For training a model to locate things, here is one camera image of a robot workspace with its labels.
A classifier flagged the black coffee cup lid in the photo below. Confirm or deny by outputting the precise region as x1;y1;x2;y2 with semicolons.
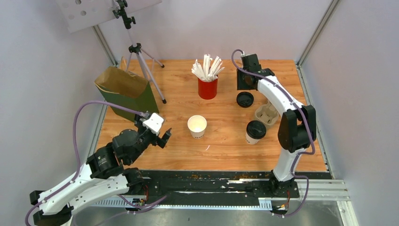
246;120;267;139

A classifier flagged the green paper bag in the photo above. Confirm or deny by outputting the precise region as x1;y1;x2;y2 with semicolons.
94;66;159;113

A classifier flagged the white paper coffee cup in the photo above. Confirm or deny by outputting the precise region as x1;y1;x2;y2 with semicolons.
246;131;266;145

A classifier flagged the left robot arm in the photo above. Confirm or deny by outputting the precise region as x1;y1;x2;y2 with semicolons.
30;113;171;226

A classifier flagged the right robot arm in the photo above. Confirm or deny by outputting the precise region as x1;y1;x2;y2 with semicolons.
237;51;317;197

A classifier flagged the red straw holder cup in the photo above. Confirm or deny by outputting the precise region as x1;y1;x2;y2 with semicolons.
198;79;218;100

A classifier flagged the cardboard cup carrier tray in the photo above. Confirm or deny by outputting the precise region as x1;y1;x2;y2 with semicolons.
254;101;279;129

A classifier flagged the white wrapped straws bundle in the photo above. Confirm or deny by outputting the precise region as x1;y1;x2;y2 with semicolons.
191;54;225;82

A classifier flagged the white perforated board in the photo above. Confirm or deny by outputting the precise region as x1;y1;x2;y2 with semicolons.
55;0;163;34

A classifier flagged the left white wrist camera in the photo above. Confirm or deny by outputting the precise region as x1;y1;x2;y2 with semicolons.
143;113;165;136

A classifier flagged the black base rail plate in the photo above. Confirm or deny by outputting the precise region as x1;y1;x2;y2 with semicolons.
127;170;300;206

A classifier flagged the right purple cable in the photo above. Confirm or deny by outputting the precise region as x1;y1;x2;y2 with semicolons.
231;49;316;218

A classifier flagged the silver camera tripod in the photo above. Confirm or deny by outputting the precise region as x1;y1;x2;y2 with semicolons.
112;0;167;104

